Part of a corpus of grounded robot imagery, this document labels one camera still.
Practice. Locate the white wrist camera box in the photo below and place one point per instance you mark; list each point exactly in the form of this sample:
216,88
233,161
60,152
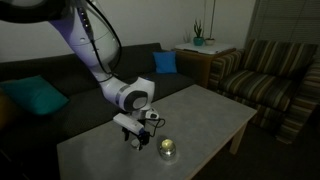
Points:
119,118

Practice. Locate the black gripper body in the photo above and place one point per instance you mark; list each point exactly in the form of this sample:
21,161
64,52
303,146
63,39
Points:
134,126

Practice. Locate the wooden side table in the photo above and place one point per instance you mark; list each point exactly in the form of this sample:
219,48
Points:
197,65

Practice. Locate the grey coffee table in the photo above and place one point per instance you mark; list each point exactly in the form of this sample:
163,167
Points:
200,122

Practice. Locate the white board on side table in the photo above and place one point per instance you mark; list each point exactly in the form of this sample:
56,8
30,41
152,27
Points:
205,49

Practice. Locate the teal pot with plant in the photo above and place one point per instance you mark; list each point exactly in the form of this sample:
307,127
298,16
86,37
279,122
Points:
198,40

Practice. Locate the small silver metal jar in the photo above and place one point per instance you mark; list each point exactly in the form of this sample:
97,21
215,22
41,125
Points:
167,149

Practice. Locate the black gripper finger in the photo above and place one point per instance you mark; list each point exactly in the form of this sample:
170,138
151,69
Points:
143,140
126,135

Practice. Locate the dark grey fabric sofa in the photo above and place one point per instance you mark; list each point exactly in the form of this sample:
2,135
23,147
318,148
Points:
28,144

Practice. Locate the blue square cushion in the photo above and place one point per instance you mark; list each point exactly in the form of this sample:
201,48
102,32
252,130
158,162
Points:
165,62

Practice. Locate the teal square cushion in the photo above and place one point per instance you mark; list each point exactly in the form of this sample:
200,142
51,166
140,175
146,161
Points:
35,95

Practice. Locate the round silver metal lid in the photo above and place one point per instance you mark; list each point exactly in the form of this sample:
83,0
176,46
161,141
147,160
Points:
135,143

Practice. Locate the striped fabric armchair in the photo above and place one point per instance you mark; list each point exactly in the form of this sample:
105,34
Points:
278,79

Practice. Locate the small white plant pot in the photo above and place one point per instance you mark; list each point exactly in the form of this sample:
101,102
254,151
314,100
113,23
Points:
209,41

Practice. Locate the window blinds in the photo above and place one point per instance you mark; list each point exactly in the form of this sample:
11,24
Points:
286,20

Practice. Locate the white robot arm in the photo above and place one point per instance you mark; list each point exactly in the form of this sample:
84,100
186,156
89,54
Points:
90,35

